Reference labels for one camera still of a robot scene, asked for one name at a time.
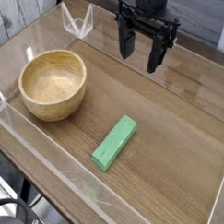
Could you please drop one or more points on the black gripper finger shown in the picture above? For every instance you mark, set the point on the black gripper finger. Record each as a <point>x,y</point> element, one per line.
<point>127,36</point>
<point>157,53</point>

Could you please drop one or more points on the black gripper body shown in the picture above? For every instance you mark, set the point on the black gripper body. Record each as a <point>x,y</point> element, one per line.
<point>150,17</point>

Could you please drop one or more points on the green rectangular block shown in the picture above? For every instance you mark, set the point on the green rectangular block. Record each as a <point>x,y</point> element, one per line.
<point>113,143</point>

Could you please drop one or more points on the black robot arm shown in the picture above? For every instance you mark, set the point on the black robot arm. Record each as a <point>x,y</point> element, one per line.
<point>150,18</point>

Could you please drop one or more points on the brown wooden bowl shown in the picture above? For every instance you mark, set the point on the brown wooden bowl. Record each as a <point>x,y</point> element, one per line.
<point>53,84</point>

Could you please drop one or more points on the black table leg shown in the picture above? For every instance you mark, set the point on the black table leg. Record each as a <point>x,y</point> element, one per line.
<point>25,190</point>

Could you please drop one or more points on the clear acrylic tray wall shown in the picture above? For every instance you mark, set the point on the clear acrylic tray wall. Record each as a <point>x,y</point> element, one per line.
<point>171,171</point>

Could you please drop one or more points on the black metal bracket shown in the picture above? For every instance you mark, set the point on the black metal bracket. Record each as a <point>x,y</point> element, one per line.
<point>26,214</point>

